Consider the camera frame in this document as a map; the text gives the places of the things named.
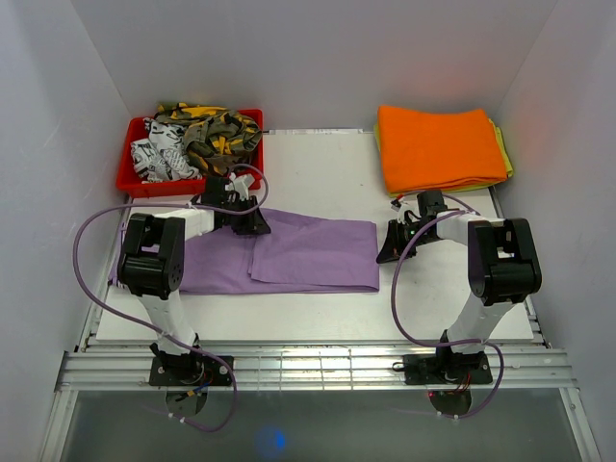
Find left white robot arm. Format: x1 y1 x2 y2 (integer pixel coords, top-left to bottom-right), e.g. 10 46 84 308
117 173 270 387

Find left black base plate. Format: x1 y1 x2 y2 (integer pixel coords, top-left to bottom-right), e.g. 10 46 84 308
148 354 235 387

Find red plastic bin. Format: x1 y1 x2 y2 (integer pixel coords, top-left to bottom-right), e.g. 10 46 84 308
115 109 265 198

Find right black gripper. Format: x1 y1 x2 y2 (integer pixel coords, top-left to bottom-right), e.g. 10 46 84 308
376 218 437 264

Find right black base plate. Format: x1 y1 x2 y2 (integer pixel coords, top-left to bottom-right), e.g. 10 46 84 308
402 353 493 385

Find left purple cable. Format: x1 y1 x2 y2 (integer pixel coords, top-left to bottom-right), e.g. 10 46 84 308
71 163 270 432

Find camouflage trousers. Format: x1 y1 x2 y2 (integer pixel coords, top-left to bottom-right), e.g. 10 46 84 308
155 102 263 176

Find folded orange trousers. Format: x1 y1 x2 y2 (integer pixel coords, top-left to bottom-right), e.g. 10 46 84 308
376 106 506 195

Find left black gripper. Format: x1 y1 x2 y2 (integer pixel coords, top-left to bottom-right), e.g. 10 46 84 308
221 195 271 236

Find aluminium mounting rail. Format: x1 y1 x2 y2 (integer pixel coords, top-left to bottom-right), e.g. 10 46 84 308
39 344 601 461

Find purple trousers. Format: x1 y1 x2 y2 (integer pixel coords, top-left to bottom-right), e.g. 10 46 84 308
106 207 381 295

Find white black printed trousers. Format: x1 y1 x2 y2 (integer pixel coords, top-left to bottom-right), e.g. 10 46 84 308
130 117 202 183

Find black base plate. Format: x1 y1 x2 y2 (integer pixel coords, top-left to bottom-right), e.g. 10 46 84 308
148 354 235 387
402 353 493 385

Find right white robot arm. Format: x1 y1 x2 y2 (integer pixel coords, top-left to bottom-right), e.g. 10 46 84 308
376 190 542 382

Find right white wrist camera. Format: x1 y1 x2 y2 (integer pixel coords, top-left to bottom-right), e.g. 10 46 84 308
390 193 421 224

